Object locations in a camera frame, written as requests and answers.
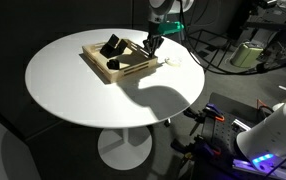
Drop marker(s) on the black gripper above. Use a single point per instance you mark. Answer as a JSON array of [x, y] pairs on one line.
[[153, 33]]

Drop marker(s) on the light wooden slotted tray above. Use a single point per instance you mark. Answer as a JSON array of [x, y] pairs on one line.
[[123, 71]]

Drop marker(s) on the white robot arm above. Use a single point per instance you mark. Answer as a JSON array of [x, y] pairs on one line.
[[161, 8]]

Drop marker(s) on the white robot base blue light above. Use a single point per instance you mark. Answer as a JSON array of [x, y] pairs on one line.
[[273, 133]]

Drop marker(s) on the beige masking tape roll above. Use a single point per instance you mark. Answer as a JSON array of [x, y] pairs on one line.
[[173, 61]]

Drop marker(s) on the small black clip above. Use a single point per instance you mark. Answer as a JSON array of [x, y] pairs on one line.
[[113, 64]]

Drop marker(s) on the blue orange bar clamp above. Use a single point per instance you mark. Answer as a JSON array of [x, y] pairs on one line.
[[209, 115], [199, 148]]

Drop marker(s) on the pale green cylindrical container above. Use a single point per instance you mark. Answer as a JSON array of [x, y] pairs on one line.
[[246, 55]]

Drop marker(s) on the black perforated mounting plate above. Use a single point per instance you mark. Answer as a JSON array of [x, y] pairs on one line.
[[229, 110]]

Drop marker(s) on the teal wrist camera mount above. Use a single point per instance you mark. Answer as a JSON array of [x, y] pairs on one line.
[[171, 27]]

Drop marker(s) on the white round table pedestal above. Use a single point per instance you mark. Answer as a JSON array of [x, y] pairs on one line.
[[124, 150]]

